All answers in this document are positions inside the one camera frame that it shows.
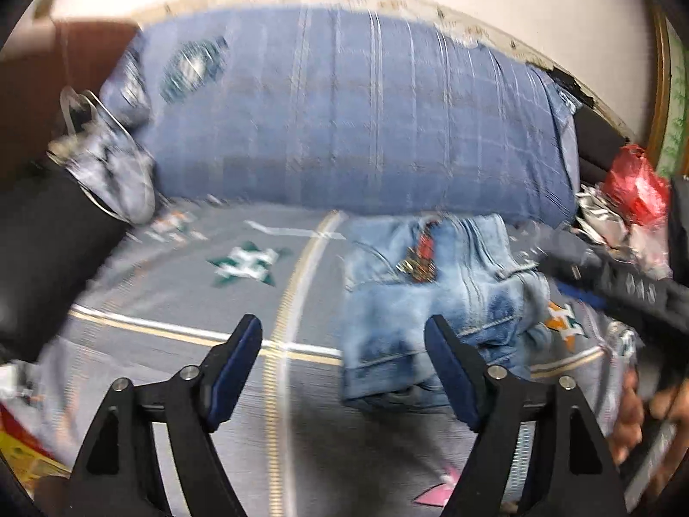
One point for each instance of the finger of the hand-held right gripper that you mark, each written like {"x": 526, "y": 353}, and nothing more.
{"x": 565, "y": 269}

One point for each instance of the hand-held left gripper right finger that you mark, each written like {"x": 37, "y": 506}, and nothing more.
{"x": 453, "y": 374}

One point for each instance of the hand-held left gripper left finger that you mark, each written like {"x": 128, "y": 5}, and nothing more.
{"x": 237, "y": 369}

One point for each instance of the blue denim pants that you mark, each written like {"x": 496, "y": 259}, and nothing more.
{"x": 398, "y": 323}

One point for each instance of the person's right hand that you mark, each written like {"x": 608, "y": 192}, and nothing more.
{"x": 630, "y": 414}

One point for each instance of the white crumpled plastic bag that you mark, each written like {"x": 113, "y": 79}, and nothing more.
{"x": 608, "y": 226}

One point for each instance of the grey patterned bed sheet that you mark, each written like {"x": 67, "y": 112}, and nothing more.
{"x": 177, "y": 291}

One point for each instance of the red plastic bag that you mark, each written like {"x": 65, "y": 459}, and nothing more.
{"x": 635, "y": 183}

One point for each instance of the black bag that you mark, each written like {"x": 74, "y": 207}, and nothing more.
{"x": 597, "y": 140}

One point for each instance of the gold framed green picture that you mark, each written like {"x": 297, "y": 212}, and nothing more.
{"x": 675, "y": 118}

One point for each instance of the yellow plastic packaging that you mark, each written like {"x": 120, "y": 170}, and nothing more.
{"x": 27, "y": 452}

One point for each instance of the blue plaid quilt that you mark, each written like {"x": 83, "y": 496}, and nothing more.
{"x": 350, "y": 118}

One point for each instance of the white power strip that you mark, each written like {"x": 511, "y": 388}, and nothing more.
{"x": 62, "y": 151}

